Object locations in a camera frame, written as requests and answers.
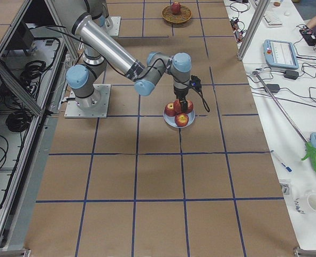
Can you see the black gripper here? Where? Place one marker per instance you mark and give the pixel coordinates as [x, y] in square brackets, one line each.
[180, 93]

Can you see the yellow red apple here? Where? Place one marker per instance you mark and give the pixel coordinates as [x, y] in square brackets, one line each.
[177, 106]

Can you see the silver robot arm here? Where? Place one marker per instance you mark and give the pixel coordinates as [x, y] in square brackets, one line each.
[88, 21]
[99, 10]

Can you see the red apple on plate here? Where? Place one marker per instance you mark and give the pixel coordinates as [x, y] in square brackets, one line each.
[190, 107]
[169, 110]
[181, 120]

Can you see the light blue plate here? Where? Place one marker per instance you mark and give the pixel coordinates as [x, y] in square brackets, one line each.
[170, 120]

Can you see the woven wicker basket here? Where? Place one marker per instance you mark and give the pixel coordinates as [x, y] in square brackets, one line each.
[176, 19]

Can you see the dark red basket apple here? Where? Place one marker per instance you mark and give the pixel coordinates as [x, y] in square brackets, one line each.
[175, 8]

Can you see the teach pendant tablet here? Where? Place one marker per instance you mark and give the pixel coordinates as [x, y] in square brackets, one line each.
[280, 54]

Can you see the black power adapter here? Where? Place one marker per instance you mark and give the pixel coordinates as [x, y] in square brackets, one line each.
[291, 74]

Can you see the blue white pen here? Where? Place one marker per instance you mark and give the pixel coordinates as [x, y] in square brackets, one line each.
[281, 161]

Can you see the white keyboard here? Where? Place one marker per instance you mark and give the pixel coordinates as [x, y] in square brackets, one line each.
[271, 19]

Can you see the white mug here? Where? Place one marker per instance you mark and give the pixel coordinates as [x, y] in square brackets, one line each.
[306, 203]

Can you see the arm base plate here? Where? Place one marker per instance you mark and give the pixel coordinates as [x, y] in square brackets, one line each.
[113, 26]
[95, 106]

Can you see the aluminium frame post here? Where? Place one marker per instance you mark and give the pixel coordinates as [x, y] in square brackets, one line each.
[252, 28]

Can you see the green handled reacher tool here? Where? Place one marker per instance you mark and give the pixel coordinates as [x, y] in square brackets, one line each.
[310, 149]

